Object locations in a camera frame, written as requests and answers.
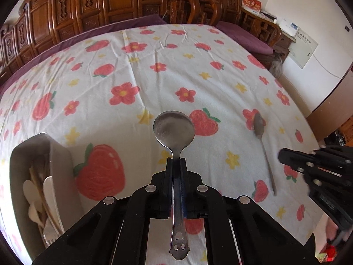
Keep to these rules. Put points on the grey furry pet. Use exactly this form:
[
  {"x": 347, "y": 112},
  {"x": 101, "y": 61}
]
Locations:
[{"x": 276, "y": 68}]

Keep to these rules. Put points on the wooden side chair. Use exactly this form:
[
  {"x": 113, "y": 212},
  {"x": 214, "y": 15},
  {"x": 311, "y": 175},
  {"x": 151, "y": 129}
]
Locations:
[{"x": 197, "y": 12}]

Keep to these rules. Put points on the carved wooden bench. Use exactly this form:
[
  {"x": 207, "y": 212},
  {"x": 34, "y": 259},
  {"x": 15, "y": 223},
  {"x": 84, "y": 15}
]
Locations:
[{"x": 44, "y": 23}]

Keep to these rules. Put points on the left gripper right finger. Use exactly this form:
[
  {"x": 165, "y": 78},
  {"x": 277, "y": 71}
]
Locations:
[{"x": 192, "y": 204}]

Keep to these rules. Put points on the red printed card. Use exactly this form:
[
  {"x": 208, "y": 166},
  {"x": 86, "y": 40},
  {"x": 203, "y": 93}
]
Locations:
[{"x": 253, "y": 6}]

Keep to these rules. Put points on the white wall panel box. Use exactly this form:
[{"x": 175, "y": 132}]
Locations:
[{"x": 302, "y": 50}]

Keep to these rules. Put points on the small metal spoon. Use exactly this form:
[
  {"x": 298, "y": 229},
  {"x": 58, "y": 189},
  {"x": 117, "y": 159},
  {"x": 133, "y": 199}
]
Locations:
[{"x": 259, "y": 129}]

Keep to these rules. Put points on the stainless steel rectangular tray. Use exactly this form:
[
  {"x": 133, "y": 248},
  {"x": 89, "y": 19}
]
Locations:
[{"x": 49, "y": 159}]

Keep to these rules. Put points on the person's right hand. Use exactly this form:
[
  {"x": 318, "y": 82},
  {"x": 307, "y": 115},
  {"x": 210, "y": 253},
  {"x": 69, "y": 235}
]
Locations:
[{"x": 333, "y": 233}]

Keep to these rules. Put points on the wooden chopstick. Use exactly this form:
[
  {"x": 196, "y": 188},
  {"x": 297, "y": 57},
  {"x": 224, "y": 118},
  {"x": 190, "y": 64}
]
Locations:
[{"x": 51, "y": 212}]

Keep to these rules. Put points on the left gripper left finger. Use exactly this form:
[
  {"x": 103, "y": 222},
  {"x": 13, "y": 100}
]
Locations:
[{"x": 162, "y": 196}]

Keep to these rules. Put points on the smiley handle metal spoon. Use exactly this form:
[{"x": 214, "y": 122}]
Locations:
[{"x": 175, "y": 131}]

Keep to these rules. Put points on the floral strawberry tablecloth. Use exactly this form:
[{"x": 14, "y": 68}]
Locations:
[{"x": 126, "y": 144}]

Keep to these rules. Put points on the white plastic spoon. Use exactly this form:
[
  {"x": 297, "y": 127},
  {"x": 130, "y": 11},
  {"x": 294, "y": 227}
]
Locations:
[{"x": 31, "y": 194}]

